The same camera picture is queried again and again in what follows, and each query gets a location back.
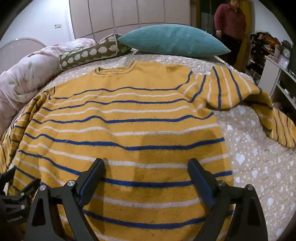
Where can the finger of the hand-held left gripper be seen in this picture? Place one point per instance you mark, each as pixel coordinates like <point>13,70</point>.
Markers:
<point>6,179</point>
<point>29,188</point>

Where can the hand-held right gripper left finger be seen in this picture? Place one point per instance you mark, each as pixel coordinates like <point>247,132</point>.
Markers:
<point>92,183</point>

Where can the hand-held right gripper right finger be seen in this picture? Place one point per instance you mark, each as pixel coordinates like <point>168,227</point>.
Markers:
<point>201,183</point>

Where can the yellow striped sweater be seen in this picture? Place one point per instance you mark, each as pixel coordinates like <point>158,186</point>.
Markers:
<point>129,129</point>

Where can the beige dotted bedspread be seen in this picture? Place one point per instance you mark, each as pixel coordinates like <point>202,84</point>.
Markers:
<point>251,162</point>

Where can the pink floral duvet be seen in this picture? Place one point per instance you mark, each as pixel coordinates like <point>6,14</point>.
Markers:
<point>25,76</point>

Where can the white shelf unit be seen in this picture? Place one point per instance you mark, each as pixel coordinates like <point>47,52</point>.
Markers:
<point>270,76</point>

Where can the polka dot bolster pillow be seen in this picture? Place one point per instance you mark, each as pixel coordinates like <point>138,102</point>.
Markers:
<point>92,52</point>

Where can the teal ribbed pillow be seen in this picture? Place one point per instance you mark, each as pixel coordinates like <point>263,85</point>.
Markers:
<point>173,40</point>

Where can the dark cluttered rack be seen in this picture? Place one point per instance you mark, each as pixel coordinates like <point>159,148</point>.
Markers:
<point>261,46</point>

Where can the small desk clock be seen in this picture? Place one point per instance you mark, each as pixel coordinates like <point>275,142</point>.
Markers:
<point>286,52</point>

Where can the white wardrobe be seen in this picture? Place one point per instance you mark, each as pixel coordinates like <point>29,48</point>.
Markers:
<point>129,14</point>

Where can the wall light switch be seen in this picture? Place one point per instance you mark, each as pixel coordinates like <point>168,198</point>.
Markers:
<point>57,25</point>

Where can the yellow wooden door frame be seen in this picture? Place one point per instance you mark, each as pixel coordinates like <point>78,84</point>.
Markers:
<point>247,14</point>

